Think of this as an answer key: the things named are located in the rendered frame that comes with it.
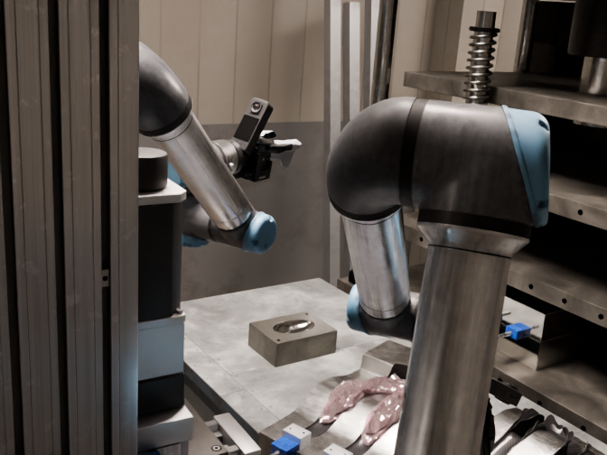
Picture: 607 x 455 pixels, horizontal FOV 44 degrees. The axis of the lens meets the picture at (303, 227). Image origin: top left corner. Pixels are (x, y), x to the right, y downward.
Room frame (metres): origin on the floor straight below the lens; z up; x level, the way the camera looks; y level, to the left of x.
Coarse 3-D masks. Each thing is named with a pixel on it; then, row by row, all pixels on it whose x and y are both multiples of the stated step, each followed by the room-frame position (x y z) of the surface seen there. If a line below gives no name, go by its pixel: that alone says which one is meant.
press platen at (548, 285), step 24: (408, 216) 2.58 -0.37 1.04; (552, 216) 2.72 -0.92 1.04; (408, 240) 2.45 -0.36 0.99; (552, 240) 2.41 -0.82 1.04; (576, 240) 2.43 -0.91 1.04; (600, 240) 2.45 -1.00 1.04; (528, 264) 2.14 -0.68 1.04; (552, 264) 2.16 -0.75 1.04; (576, 264) 2.18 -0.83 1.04; (600, 264) 2.19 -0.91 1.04; (528, 288) 2.02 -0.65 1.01; (552, 288) 1.96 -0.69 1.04; (576, 288) 1.96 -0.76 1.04; (600, 288) 1.98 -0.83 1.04; (576, 312) 1.89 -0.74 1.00; (600, 312) 1.83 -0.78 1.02
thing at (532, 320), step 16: (512, 288) 2.14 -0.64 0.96; (512, 304) 2.05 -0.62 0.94; (528, 304) 2.02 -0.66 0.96; (544, 304) 2.03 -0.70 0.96; (512, 320) 2.04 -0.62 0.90; (528, 320) 2.00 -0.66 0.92; (544, 320) 1.96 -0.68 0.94; (560, 320) 2.00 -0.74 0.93; (576, 320) 2.04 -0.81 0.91; (528, 336) 1.99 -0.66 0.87; (544, 336) 1.96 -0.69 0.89; (560, 336) 2.01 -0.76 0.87; (576, 336) 2.05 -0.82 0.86; (592, 336) 2.09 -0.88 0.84; (512, 352) 2.03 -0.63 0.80; (528, 352) 1.98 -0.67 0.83; (544, 352) 1.97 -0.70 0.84; (560, 352) 2.01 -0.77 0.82; (576, 352) 2.06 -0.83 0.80; (592, 352) 2.10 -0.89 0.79
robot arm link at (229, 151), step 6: (222, 144) 1.45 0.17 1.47; (228, 144) 1.46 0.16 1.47; (222, 150) 1.44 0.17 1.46; (228, 150) 1.45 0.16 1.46; (234, 150) 1.47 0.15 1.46; (228, 156) 1.44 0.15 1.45; (234, 156) 1.46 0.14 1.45; (228, 162) 1.44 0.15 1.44; (234, 162) 1.46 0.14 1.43; (234, 168) 1.46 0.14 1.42
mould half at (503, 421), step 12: (516, 408) 1.47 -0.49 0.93; (504, 420) 1.42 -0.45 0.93; (516, 420) 1.42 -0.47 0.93; (504, 432) 1.39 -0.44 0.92; (540, 432) 1.38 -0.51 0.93; (552, 432) 1.38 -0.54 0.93; (528, 444) 1.35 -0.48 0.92; (540, 444) 1.34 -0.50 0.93; (552, 444) 1.34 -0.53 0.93; (564, 444) 1.34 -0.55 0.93
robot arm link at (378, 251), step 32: (352, 128) 0.80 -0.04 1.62; (384, 128) 0.77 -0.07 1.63; (352, 160) 0.78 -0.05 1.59; (384, 160) 0.76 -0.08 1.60; (352, 192) 0.80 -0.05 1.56; (384, 192) 0.77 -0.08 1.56; (352, 224) 0.87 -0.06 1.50; (384, 224) 0.86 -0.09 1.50; (352, 256) 0.93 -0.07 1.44; (384, 256) 0.90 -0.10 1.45; (352, 288) 1.07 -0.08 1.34; (384, 288) 0.95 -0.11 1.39; (352, 320) 1.05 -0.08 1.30; (384, 320) 1.01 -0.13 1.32
